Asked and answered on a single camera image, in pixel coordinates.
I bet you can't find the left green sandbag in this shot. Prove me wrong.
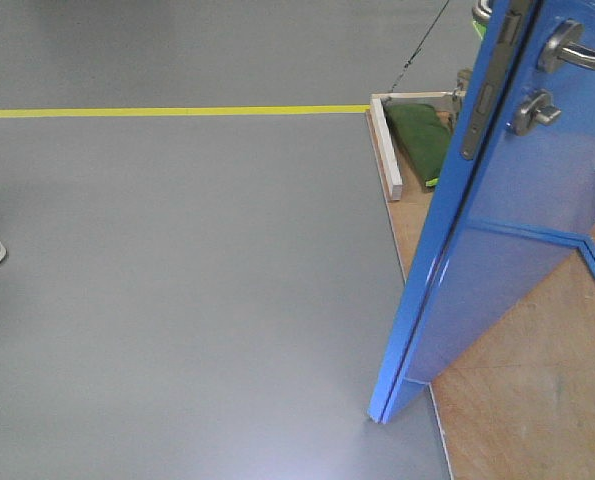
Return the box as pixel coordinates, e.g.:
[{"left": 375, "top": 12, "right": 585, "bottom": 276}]
[{"left": 385, "top": 104, "right": 451, "bottom": 188}]

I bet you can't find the blue door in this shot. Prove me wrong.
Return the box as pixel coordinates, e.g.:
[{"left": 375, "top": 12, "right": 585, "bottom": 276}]
[{"left": 368, "top": 1, "right": 595, "bottom": 423}]

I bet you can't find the metal latch edge plate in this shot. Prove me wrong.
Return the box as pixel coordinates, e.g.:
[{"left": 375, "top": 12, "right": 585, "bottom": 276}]
[{"left": 461, "top": 9, "right": 523, "bottom": 160}]

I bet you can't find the green floor sign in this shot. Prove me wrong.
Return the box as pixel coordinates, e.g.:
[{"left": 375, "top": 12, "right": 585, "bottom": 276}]
[{"left": 472, "top": 20, "right": 487, "bottom": 40}]

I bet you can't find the blue door frame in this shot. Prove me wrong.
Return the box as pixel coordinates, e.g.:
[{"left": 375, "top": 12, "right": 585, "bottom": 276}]
[{"left": 470, "top": 219, "right": 595, "bottom": 280}]

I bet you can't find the white far edge batten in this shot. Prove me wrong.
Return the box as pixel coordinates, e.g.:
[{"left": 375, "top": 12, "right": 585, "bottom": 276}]
[{"left": 369, "top": 95, "right": 403, "bottom": 202}]

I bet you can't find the silver door lever handle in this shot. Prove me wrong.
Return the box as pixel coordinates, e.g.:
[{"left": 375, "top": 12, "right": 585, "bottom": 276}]
[{"left": 537, "top": 19, "right": 595, "bottom": 73}]

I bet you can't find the plywood base platform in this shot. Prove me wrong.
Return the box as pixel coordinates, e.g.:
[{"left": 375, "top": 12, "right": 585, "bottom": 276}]
[{"left": 365, "top": 90, "right": 595, "bottom": 480}]

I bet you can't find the silver thumb turn lock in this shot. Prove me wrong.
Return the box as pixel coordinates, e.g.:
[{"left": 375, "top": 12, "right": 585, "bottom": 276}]
[{"left": 512, "top": 90, "right": 562, "bottom": 136}]

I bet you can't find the yellow floor tape line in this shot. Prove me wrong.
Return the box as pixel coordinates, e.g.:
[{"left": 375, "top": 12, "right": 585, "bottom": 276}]
[{"left": 0, "top": 104, "right": 369, "bottom": 119}]

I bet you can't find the dark blue rope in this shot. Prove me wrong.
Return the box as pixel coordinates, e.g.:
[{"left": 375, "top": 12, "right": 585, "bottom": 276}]
[{"left": 386, "top": 0, "right": 453, "bottom": 101}]

